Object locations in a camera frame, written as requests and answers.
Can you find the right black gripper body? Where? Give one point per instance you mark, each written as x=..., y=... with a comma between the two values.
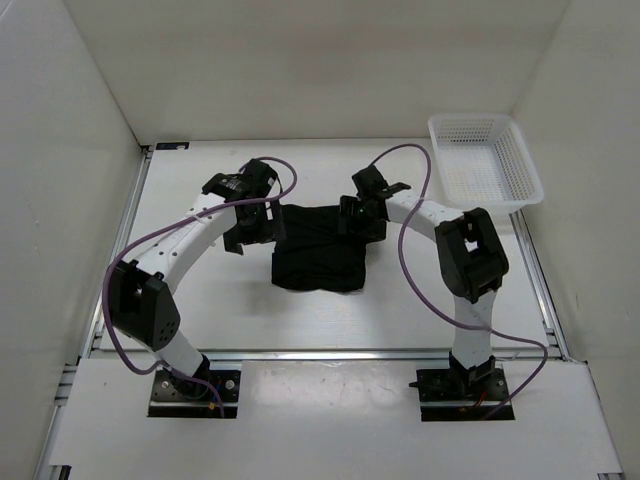
x=366, y=225

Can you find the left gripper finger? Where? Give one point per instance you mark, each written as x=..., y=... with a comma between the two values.
x=234, y=241
x=276, y=222

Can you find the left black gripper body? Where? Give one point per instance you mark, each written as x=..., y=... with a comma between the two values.
x=258, y=224

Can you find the black shorts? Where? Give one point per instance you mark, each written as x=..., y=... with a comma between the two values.
x=315, y=255

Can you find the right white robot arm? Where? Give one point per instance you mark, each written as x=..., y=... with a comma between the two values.
x=472, y=260

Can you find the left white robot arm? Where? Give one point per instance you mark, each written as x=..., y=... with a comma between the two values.
x=140, y=314

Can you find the black label sticker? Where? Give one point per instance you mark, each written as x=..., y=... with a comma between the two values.
x=172, y=146

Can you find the white plastic basket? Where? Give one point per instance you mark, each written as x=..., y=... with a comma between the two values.
x=483, y=161

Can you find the aluminium front rail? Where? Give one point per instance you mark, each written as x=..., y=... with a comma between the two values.
x=327, y=355

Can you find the aluminium rail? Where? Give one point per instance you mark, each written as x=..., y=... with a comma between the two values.
x=327, y=355
x=95, y=325
x=550, y=319

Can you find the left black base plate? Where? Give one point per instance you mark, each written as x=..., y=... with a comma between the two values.
x=174, y=397

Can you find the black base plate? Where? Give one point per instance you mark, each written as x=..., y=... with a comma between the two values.
x=174, y=397
x=456, y=394

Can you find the aluminium left rail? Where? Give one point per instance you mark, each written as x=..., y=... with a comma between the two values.
x=95, y=325

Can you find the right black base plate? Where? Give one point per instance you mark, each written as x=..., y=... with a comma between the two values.
x=456, y=394

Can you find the aluminium right rail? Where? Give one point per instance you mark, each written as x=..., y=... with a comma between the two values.
x=550, y=319

